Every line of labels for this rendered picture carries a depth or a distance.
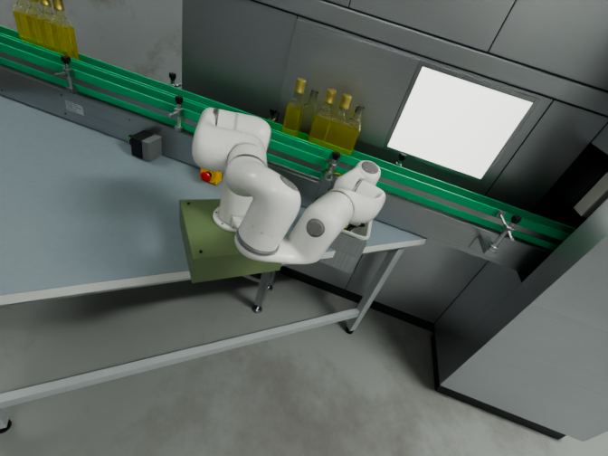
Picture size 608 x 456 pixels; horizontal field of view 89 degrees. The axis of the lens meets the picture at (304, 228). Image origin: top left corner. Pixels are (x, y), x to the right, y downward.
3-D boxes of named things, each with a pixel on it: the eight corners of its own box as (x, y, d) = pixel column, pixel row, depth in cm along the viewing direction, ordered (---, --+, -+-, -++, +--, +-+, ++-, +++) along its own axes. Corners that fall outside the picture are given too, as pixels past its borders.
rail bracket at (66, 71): (80, 94, 123) (72, 57, 115) (63, 98, 118) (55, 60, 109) (71, 90, 124) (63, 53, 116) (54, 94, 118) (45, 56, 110)
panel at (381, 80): (480, 180, 130) (537, 98, 109) (482, 184, 127) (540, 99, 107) (280, 109, 135) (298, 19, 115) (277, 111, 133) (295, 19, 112)
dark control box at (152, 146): (162, 156, 127) (162, 136, 122) (149, 163, 121) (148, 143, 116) (144, 148, 128) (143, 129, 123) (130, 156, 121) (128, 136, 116)
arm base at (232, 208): (265, 235, 91) (276, 192, 82) (223, 242, 85) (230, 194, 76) (246, 204, 101) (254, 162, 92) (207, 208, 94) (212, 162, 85)
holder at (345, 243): (366, 217, 129) (374, 202, 124) (358, 259, 107) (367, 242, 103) (327, 203, 130) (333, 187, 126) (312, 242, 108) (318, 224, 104)
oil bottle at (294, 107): (293, 150, 131) (306, 99, 118) (289, 155, 126) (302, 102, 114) (280, 146, 131) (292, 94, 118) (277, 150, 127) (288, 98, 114)
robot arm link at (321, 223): (302, 163, 70) (274, 212, 78) (251, 184, 52) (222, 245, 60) (361, 206, 68) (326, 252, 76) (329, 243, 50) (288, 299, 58)
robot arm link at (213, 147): (263, 195, 67) (184, 184, 63) (261, 147, 85) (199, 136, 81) (271, 156, 61) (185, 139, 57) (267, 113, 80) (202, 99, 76)
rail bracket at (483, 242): (479, 248, 126) (516, 203, 112) (488, 276, 112) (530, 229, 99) (468, 243, 126) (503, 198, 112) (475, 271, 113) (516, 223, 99)
